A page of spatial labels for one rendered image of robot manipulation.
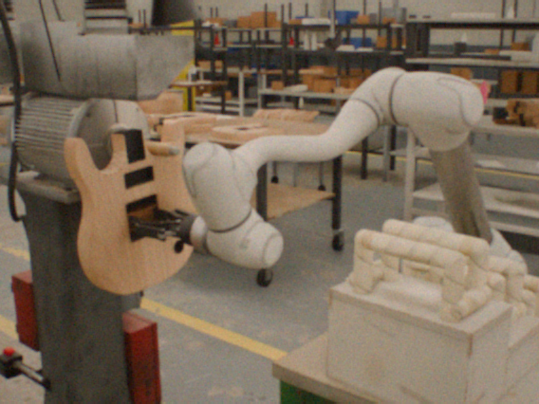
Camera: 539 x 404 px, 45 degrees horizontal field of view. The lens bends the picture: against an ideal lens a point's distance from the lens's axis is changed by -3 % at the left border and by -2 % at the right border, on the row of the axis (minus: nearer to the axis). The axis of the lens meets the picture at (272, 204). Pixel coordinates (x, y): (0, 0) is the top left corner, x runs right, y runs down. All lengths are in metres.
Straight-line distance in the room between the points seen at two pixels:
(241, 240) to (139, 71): 0.43
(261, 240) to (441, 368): 0.47
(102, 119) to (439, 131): 0.85
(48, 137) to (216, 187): 0.71
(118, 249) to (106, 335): 0.56
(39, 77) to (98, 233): 0.57
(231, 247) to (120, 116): 0.60
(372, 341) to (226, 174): 0.42
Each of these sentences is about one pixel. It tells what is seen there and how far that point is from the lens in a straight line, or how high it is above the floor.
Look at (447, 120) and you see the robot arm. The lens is 1.56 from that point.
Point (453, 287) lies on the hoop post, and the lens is 1.02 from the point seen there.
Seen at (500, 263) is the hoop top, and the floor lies 1.13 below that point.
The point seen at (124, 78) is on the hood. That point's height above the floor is 1.44.
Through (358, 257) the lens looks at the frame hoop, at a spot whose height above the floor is 1.17.
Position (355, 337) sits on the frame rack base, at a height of 1.03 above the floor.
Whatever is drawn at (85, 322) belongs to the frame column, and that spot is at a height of 0.70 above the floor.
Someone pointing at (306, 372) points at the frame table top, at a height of 0.93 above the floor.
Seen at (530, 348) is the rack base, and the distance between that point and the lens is 1.27.
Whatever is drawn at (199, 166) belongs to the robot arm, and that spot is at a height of 1.28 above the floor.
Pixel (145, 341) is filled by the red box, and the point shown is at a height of 0.56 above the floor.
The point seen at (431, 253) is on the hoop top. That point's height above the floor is 1.20.
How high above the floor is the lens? 1.52
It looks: 14 degrees down
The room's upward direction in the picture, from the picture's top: straight up
